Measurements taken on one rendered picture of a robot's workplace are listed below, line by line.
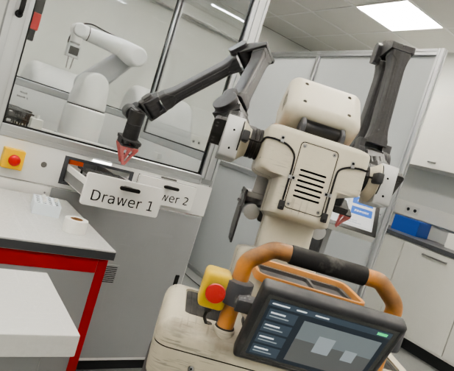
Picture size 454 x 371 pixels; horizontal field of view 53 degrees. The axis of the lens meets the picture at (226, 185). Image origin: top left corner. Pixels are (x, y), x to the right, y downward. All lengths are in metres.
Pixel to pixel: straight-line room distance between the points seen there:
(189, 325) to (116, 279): 1.26
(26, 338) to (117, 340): 1.45
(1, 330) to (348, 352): 0.57
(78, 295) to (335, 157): 0.81
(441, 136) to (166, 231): 3.21
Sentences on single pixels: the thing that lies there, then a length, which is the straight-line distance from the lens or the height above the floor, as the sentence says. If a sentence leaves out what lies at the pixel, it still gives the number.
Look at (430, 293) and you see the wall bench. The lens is 4.11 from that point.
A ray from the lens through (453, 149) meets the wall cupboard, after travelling 4.63.
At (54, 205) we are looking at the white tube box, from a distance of 1.58.
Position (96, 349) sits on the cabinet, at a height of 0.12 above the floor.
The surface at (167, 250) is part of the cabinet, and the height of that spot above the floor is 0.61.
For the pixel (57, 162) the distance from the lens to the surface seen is 1.88.
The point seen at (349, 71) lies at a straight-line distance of 3.35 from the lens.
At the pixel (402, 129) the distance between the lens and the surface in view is 2.91.
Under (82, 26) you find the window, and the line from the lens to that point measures 1.89.
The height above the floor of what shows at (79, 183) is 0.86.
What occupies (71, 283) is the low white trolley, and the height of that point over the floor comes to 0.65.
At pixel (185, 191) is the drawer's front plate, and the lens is 2.08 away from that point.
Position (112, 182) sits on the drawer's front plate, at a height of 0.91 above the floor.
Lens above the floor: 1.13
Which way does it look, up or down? 4 degrees down
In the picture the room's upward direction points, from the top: 17 degrees clockwise
